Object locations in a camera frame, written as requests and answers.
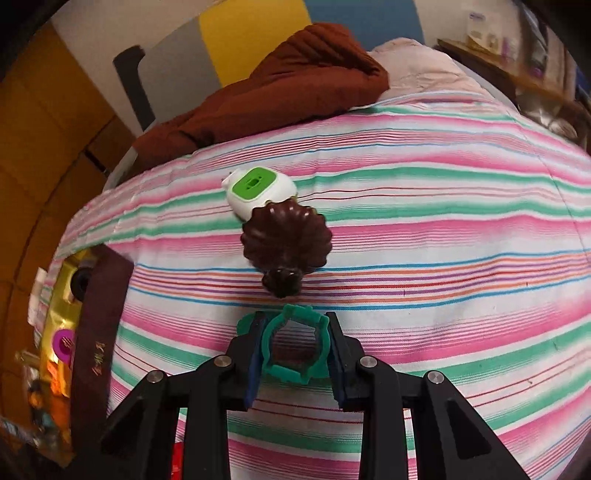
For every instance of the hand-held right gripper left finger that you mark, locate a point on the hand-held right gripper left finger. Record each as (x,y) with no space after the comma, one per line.
(254,374)

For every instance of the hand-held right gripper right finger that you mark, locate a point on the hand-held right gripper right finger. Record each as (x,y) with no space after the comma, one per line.
(337,374)

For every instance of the green plastic mould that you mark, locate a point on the green plastic mould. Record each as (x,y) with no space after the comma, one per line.
(288,374)

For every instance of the brown box with gold lining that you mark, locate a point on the brown box with gold lining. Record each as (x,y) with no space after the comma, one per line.
(99,323)

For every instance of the purple plastic cup mould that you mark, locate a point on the purple plastic cup mould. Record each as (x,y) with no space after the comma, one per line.
(63,344)

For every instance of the brown fluted plastic mould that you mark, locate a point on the brown fluted plastic mould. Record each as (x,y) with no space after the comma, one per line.
(286,240)

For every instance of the pink green striped blanket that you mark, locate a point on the pink green striped blanket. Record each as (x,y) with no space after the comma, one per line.
(461,277)

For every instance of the white and green device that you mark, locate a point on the white and green device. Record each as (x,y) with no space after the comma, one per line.
(254,184)

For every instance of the black round object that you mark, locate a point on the black round object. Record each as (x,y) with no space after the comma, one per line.
(82,282)

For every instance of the red-brown cloth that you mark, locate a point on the red-brown cloth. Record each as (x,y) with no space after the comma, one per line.
(277,92)

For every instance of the dark grey bar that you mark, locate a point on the dark grey bar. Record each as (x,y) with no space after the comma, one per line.
(136,87)

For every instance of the pale pink pillow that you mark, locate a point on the pale pink pillow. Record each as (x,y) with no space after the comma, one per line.
(415,69)

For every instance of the wooden shelf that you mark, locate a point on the wooden shelf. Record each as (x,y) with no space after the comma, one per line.
(531,74)

